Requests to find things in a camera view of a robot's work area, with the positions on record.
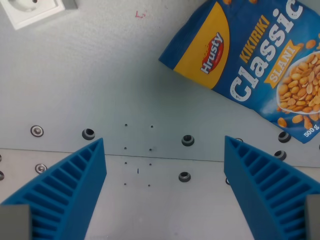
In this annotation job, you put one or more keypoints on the grey block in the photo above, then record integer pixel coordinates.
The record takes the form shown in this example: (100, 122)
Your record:
(70, 3)

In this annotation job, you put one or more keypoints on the silver screw with washer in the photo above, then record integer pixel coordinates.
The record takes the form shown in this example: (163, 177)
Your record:
(37, 130)
(40, 168)

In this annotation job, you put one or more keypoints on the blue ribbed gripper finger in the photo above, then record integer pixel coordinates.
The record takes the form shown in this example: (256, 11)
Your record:
(62, 190)
(270, 185)

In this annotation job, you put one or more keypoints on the blue Hrusty peanut bag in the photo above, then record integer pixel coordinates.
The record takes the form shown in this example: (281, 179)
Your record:
(252, 62)

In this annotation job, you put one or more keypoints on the grey threaded insert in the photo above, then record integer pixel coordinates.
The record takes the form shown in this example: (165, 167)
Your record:
(88, 133)
(188, 140)
(184, 176)

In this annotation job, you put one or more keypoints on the white wall socket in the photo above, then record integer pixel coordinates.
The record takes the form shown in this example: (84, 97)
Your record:
(30, 8)

